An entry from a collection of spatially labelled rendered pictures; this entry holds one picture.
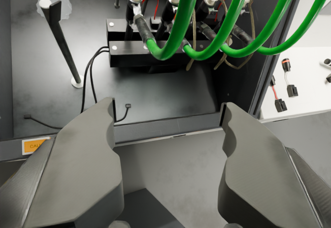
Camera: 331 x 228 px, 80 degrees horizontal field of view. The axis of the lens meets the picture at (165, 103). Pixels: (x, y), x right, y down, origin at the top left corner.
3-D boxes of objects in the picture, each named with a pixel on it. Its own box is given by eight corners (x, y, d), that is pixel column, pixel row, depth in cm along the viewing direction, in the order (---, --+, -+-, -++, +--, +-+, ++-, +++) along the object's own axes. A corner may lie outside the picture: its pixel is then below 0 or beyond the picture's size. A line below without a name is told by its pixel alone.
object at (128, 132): (19, 159, 55) (-14, 163, 40) (19, 143, 55) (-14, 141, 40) (217, 128, 73) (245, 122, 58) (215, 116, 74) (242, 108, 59)
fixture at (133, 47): (109, 76, 62) (110, 54, 48) (106, 47, 64) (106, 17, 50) (206, 70, 72) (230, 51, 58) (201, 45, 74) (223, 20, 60)
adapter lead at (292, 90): (293, 97, 61) (300, 95, 59) (288, 97, 61) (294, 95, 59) (285, 60, 64) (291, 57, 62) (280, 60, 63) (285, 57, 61)
